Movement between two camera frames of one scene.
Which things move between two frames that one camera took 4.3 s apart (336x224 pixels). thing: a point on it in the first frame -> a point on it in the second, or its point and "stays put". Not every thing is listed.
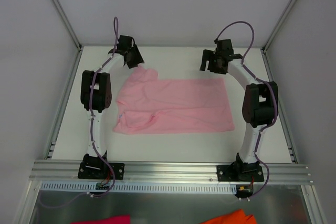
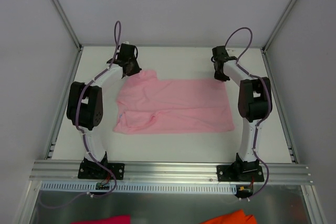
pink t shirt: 148,104 stays put
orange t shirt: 236,217 stays put
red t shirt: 121,219 stays put
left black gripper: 134,56 -> 130,66
